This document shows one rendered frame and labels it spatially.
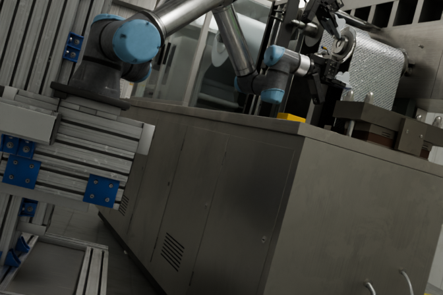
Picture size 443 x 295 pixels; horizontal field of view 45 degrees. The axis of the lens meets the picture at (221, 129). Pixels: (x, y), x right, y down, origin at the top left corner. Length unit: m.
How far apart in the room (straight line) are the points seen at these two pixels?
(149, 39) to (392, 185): 0.92
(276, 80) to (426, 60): 0.67
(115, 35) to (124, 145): 0.32
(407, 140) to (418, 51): 0.49
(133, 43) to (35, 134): 0.35
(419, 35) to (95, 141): 1.37
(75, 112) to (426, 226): 1.21
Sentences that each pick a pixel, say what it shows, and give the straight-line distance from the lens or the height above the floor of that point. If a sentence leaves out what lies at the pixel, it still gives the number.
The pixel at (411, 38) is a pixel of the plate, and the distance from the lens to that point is 2.34.
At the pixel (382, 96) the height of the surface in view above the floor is 1.11.
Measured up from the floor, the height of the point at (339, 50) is 1.22.
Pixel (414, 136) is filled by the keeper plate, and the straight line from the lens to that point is 1.93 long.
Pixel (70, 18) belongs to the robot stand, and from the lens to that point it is 1.78.
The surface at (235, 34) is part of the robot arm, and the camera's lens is 1.85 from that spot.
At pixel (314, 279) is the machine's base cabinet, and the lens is 1.74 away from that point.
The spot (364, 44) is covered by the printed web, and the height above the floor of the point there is 1.27.
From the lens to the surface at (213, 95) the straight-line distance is 2.87.
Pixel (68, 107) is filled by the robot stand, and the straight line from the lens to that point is 1.57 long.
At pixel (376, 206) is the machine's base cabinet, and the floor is 0.71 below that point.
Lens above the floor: 0.78
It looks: 1 degrees up
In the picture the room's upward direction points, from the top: 15 degrees clockwise
